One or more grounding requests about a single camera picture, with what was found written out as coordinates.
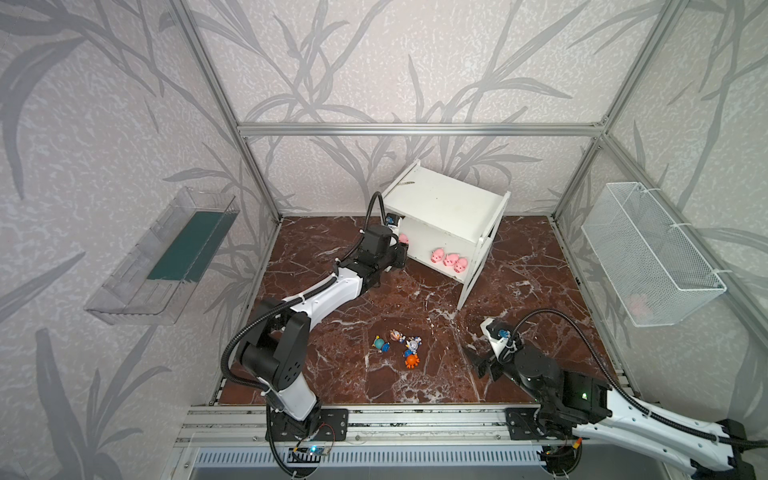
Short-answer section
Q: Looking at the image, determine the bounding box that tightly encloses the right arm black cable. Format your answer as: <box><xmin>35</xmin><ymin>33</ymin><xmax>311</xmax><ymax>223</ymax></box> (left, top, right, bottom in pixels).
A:
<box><xmin>511</xmin><ymin>308</ymin><xmax>768</xmax><ymax>451</ymax></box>

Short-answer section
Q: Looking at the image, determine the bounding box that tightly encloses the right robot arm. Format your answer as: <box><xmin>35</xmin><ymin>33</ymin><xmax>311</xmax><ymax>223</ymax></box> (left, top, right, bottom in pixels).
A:
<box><xmin>465</xmin><ymin>342</ymin><xmax>756</xmax><ymax>479</ymax></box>

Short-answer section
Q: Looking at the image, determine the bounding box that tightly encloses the clear plastic wall bin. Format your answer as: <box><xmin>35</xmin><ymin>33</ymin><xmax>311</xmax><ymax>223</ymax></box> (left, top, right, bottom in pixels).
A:
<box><xmin>84</xmin><ymin>187</ymin><xmax>240</xmax><ymax>326</ymax></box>

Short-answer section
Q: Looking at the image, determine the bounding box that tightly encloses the lion mane Doraemon figure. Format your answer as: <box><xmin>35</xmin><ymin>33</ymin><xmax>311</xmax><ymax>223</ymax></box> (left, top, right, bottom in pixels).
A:
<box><xmin>390</xmin><ymin>330</ymin><xmax>405</xmax><ymax>343</ymax></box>

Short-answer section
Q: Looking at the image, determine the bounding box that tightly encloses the white hooded Doraemon figure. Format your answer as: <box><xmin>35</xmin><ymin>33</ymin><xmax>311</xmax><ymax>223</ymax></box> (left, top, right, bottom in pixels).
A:
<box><xmin>405</xmin><ymin>337</ymin><xmax>422</xmax><ymax>354</ymax></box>

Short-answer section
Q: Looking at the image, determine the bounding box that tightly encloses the white wire mesh basket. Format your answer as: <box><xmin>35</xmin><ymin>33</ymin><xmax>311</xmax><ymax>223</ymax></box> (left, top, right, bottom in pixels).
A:
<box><xmin>582</xmin><ymin>182</ymin><xmax>727</xmax><ymax>328</ymax></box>

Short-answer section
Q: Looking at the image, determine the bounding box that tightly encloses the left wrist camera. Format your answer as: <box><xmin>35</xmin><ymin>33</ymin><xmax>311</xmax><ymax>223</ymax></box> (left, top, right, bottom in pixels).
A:
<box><xmin>384</xmin><ymin>212</ymin><xmax>401</xmax><ymax>229</ymax></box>

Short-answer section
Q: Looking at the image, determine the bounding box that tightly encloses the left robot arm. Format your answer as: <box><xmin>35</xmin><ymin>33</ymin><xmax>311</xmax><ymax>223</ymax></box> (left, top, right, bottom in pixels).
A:
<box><xmin>220</xmin><ymin>225</ymin><xmax>408</xmax><ymax>443</ymax></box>

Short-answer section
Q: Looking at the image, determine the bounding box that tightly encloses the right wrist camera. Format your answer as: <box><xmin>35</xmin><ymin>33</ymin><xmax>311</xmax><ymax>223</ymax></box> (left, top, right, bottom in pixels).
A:
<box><xmin>480</xmin><ymin>317</ymin><xmax>517</xmax><ymax>360</ymax></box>

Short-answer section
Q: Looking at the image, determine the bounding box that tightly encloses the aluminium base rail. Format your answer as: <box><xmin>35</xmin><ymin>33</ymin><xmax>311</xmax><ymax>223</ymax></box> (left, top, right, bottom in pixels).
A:
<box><xmin>173</xmin><ymin>403</ymin><xmax>685</xmax><ymax>450</ymax></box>

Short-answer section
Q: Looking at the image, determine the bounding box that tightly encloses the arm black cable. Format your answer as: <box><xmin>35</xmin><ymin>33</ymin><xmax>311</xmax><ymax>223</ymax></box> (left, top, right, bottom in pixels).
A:
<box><xmin>511</xmin><ymin>308</ymin><xmax>768</xmax><ymax>451</ymax></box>
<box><xmin>219</xmin><ymin>190</ymin><xmax>388</xmax><ymax>391</ymax></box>

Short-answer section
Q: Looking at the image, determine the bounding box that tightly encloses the orange hooded Doraemon figure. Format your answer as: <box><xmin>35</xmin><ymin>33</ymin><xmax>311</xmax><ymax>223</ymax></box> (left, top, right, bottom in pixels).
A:
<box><xmin>404</xmin><ymin>351</ymin><xmax>420</xmax><ymax>369</ymax></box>

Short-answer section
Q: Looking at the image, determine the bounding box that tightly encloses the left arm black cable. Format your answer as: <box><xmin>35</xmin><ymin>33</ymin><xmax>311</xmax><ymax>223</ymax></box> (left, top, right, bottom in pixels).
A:
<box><xmin>219</xmin><ymin>190</ymin><xmax>388</xmax><ymax>391</ymax></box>

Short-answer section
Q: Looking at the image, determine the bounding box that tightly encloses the white two-tier shelf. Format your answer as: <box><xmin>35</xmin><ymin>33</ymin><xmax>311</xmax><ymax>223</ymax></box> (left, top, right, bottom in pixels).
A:
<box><xmin>383</xmin><ymin>161</ymin><xmax>510</xmax><ymax>309</ymax></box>

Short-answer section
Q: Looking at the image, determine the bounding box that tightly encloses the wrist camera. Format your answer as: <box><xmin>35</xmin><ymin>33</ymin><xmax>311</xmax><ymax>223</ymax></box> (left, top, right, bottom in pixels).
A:
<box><xmin>480</xmin><ymin>317</ymin><xmax>517</xmax><ymax>360</ymax></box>
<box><xmin>384</xmin><ymin>212</ymin><xmax>401</xmax><ymax>229</ymax></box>

